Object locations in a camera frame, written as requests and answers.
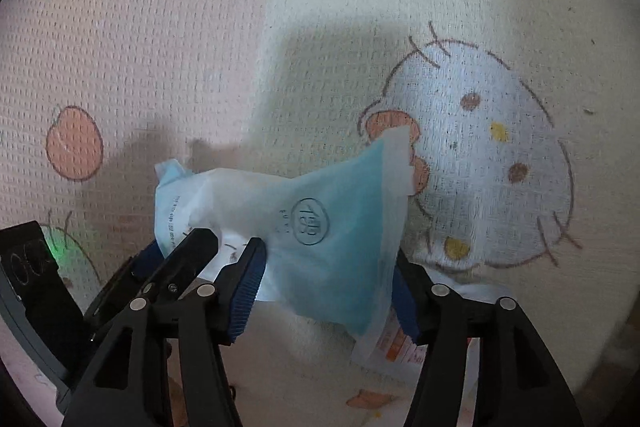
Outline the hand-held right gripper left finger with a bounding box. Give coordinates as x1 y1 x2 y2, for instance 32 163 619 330
62 237 267 427

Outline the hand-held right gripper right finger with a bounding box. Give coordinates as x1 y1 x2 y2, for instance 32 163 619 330
392 252 583 427

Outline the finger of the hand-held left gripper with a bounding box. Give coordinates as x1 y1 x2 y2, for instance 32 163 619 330
82 239 163 334
142 227 221 308

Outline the white pouch red label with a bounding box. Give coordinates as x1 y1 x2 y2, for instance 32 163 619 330
350 282 513 375

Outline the blue white tissue pack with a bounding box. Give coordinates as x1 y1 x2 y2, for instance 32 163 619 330
152 126 417 360

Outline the pink cream cat print blanket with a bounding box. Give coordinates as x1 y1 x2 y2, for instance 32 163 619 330
0 0 640 427

